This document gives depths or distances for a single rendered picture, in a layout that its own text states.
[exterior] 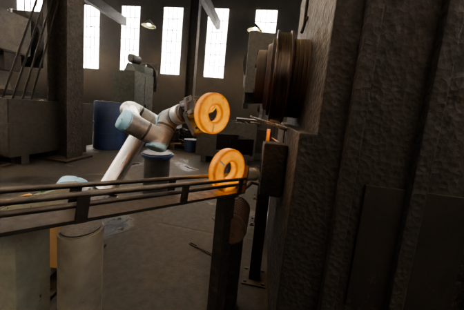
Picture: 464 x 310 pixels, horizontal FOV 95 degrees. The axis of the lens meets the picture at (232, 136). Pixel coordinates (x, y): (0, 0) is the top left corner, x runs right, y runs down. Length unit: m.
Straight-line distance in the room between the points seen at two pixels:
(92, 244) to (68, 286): 0.13
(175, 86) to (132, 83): 7.88
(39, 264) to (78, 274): 0.16
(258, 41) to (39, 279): 3.72
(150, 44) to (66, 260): 12.81
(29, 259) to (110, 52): 13.89
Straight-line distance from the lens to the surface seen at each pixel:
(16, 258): 0.93
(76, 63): 3.83
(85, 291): 0.91
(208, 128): 0.80
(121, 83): 4.64
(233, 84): 11.42
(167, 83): 12.49
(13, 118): 3.64
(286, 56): 1.01
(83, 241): 0.82
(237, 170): 0.80
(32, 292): 1.03
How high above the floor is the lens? 0.92
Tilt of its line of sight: 7 degrees down
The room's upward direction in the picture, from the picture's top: 5 degrees clockwise
